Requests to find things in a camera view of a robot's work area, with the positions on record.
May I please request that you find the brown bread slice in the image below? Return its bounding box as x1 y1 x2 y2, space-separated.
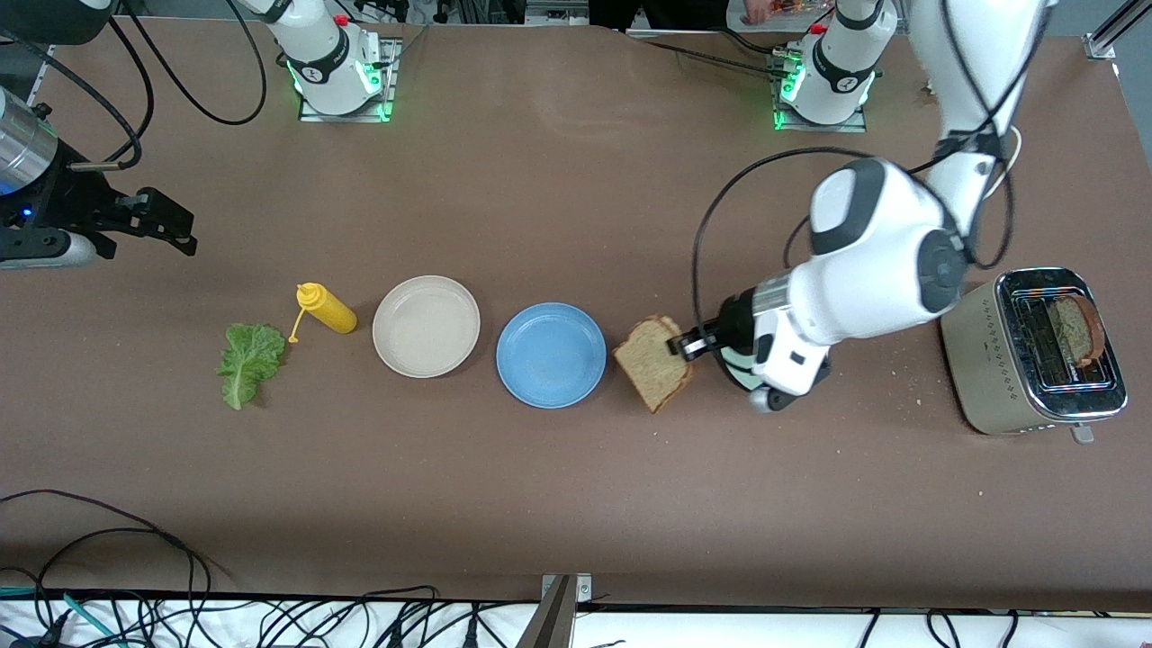
614 315 694 415
1048 295 1106 368

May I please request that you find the green lettuce leaf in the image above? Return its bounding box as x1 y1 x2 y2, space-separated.
216 323 288 411

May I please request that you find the yellow mustard squeeze bottle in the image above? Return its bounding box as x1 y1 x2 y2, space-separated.
288 283 358 345

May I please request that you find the pale green round plate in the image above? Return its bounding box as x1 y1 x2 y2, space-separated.
720 346 766 392

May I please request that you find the blue round plate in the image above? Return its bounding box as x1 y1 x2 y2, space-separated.
496 302 608 410

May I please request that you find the beige round plate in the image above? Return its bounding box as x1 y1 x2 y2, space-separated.
372 275 482 379

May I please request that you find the beige chrome toaster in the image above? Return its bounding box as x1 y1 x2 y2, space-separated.
940 267 1129 445

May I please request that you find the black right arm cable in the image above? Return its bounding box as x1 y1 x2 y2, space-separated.
0 0 267 170

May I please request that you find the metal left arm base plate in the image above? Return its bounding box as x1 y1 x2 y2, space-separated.
767 49 869 134

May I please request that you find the black base cable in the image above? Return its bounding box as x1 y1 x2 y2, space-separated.
630 25 788 82

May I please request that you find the thin black looping cable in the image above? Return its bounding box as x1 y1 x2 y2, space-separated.
0 490 213 631

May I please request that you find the metal table edge bracket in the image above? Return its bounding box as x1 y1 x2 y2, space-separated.
517 573 593 648

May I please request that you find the white toaster power cable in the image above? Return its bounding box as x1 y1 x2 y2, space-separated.
981 126 1023 203

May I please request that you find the teal cable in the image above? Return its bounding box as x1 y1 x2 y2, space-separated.
0 585 122 647

